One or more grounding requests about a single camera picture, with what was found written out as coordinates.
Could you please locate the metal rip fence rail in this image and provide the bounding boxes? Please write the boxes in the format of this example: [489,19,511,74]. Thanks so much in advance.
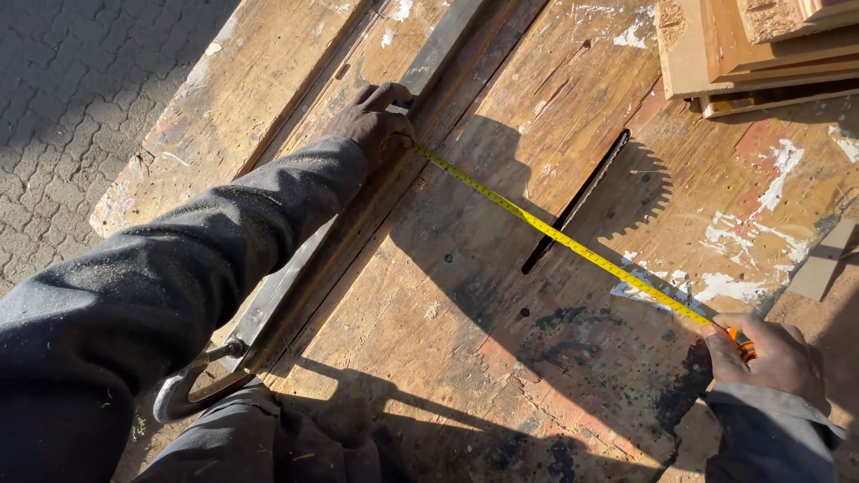
[221,0,485,374]

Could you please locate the circular saw blade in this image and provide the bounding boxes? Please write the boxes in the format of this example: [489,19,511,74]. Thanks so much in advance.
[521,129,632,276]

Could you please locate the yellow tape measure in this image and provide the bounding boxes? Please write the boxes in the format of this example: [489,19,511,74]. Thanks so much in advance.
[411,143,758,363]

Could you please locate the person's dark trousers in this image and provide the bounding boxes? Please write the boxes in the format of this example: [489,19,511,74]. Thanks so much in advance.
[131,381,410,483]

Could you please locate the small wooden offcut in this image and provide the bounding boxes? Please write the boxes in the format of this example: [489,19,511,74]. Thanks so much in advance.
[787,216,859,303]

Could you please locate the stack of wooden boards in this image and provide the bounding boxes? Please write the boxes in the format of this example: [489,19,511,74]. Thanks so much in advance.
[654,0,859,119]

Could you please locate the person's right hand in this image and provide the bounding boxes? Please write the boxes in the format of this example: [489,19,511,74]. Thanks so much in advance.
[698,313,829,410]

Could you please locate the person's left hand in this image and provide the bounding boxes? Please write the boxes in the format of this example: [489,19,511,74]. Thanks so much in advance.
[324,82,417,170]

